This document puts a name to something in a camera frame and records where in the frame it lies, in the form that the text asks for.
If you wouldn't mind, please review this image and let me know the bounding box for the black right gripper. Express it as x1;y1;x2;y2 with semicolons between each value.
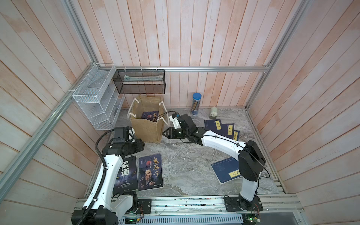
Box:
162;128;191;141

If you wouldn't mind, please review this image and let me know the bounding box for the tan canvas bag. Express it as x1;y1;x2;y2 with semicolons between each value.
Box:
127;95;169;143

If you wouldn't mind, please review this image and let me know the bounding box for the old man book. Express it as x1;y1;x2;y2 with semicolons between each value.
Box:
141;111;159;122
138;154;164;191

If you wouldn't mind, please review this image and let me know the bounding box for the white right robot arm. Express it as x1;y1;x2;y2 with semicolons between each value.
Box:
163;113;266;203

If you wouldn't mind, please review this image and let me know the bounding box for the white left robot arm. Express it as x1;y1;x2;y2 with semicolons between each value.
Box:
71;126;145;225

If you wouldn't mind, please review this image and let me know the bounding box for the navy book yellow label back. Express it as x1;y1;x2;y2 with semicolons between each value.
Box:
204;119;222;134

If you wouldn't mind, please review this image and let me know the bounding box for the navy book yellow label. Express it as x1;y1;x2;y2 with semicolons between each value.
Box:
204;119;222;134
221;123;234;139
233;130;240;141

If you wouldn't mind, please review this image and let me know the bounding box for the clear pencil tube blue lid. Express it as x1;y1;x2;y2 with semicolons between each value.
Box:
191;93;202;115

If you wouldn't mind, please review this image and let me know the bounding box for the black wolf book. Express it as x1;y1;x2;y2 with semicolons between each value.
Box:
113;156;138;195

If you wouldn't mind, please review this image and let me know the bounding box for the navy book yellow label middle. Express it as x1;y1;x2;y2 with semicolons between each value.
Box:
221;123;234;139

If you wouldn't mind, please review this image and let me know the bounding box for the navy book yellow label right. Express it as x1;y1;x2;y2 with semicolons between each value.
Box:
233;130;240;141

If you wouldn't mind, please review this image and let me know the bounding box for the navy book front right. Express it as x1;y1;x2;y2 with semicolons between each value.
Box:
211;157;241;184

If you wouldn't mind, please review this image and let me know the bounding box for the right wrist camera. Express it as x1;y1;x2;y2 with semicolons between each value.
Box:
169;113;181;129

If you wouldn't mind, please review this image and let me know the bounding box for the white wire mesh shelf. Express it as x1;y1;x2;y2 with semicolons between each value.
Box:
73;63;125;131

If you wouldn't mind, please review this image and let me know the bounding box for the black mesh wall basket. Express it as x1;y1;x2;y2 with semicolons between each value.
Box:
112;68;166;95

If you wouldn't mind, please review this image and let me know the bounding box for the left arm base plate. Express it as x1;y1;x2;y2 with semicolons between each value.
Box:
131;198;152;215

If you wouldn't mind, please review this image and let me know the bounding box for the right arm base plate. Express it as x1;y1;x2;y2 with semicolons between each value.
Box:
223;195;263;212

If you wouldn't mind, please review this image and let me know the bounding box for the aluminium front rail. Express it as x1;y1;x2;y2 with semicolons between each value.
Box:
73;193;305;218

